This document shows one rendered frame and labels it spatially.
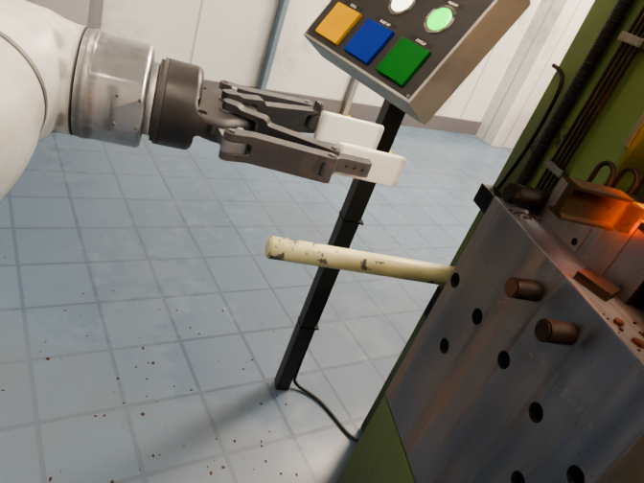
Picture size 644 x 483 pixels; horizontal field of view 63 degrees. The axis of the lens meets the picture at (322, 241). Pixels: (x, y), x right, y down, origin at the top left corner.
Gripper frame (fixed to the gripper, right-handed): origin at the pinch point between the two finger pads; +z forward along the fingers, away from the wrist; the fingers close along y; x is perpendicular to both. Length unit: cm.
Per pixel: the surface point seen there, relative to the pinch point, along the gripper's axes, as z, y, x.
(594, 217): 30.6, 0.7, -1.4
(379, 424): 29, -12, -58
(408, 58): 19.6, -43.0, 1.8
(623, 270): 35.1, 4.7, -5.6
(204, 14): -5, -284, -50
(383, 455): 29, -7, -60
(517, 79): 250, -351, -43
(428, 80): 22.3, -37.8, 0.4
